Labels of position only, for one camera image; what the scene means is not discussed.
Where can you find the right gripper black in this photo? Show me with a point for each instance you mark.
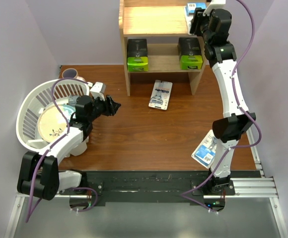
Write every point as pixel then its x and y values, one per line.
pixel 198 13

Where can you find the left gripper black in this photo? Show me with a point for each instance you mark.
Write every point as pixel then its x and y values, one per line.
pixel 110 107

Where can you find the blue razor blister pack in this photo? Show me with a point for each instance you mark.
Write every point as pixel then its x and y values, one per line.
pixel 205 152
pixel 189 10

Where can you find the black green razor box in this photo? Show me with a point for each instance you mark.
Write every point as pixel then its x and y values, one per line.
pixel 137 55
pixel 190 55

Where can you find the white Gillette razor blister pack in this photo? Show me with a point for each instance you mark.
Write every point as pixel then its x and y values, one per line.
pixel 160 95

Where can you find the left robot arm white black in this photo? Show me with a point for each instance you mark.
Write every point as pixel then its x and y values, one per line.
pixel 39 174

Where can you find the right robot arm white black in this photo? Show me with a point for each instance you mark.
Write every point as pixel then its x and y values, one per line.
pixel 236 118

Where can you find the wooden two-tier shelf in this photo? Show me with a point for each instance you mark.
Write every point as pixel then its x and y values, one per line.
pixel 153 18

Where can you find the grey cup in basket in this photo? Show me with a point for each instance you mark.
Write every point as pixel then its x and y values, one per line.
pixel 72 100

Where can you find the purple and pink mug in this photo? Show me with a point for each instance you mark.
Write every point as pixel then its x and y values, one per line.
pixel 70 73

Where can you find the white bowl under basket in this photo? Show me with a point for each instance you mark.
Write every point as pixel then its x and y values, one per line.
pixel 77 150

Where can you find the white plastic slatted basket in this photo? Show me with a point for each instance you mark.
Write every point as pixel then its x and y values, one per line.
pixel 39 99

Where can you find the cream and teal plate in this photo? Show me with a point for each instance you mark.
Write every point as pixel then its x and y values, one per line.
pixel 51 124

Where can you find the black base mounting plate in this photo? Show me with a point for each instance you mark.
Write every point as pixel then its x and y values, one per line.
pixel 102 187

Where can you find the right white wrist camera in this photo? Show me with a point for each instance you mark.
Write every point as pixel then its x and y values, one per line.
pixel 213 4

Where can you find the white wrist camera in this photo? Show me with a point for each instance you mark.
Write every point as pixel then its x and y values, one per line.
pixel 97 90
pixel 213 4

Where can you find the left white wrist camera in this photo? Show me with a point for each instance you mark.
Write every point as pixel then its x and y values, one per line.
pixel 97 90

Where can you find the aluminium frame rail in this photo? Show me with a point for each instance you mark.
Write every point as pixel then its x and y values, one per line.
pixel 141 138

